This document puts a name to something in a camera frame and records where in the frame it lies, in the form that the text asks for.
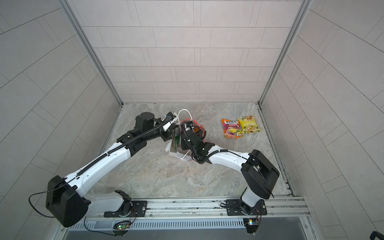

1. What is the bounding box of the red paper gift bag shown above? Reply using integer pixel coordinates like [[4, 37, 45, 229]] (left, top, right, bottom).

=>
[[166, 109, 207, 164]]

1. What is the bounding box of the orange Fox's candy packet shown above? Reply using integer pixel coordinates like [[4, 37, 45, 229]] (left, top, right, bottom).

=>
[[222, 119, 243, 139]]

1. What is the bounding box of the yellow snack packet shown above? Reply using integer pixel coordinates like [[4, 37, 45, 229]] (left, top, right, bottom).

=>
[[238, 115, 260, 134]]

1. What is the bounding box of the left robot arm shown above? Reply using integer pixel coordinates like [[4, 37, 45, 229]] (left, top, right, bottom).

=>
[[46, 112, 177, 227]]

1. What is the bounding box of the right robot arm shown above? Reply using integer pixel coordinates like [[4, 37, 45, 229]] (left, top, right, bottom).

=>
[[180, 120, 280, 216]]

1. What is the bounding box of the right circuit board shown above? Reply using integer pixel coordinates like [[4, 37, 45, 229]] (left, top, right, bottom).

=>
[[243, 219, 260, 234]]

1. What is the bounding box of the left green circuit board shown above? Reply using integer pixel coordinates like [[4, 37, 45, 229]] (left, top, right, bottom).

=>
[[113, 221, 132, 231]]

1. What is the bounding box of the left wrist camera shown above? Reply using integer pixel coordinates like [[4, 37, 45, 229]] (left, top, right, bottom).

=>
[[165, 112, 178, 123]]

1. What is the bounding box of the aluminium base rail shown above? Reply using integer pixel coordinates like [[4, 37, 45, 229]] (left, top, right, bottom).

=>
[[59, 196, 311, 221]]

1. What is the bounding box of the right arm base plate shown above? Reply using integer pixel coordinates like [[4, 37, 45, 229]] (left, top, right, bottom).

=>
[[221, 199, 268, 216]]

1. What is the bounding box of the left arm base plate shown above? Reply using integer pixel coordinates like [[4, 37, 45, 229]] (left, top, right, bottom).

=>
[[104, 201, 148, 218]]

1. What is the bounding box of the left aluminium corner post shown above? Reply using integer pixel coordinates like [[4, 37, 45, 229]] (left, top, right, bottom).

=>
[[58, 0, 124, 107]]

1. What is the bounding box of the aluminium corner post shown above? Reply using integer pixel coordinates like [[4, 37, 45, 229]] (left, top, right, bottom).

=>
[[259, 0, 312, 106], [58, 0, 124, 107]]

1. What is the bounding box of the right aluminium corner post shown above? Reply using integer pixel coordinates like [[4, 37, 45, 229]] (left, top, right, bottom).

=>
[[259, 0, 312, 106]]

